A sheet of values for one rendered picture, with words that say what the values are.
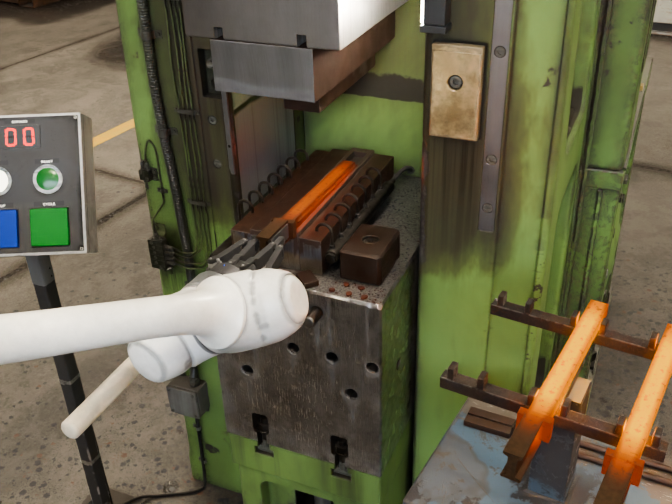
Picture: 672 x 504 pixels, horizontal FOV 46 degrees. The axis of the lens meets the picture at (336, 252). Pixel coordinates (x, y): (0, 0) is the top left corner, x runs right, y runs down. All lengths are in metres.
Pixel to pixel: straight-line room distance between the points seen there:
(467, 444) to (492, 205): 0.44
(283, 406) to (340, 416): 0.13
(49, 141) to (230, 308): 0.71
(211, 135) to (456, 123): 0.55
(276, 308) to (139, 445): 1.56
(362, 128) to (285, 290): 0.91
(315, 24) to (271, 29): 0.08
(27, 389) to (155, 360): 1.76
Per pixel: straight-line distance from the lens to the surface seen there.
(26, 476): 2.60
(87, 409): 1.75
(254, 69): 1.42
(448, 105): 1.44
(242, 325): 1.08
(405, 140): 1.90
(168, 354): 1.18
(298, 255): 1.55
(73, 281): 3.43
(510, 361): 1.71
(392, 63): 1.85
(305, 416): 1.72
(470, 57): 1.40
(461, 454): 1.42
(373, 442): 1.69
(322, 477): 1.83
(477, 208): 1.53
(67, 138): 1.66
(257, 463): 1.90
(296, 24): 1.36
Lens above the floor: 1.75
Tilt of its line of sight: 31 degrees down
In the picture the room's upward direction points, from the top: 2 degrees counter-clockwise
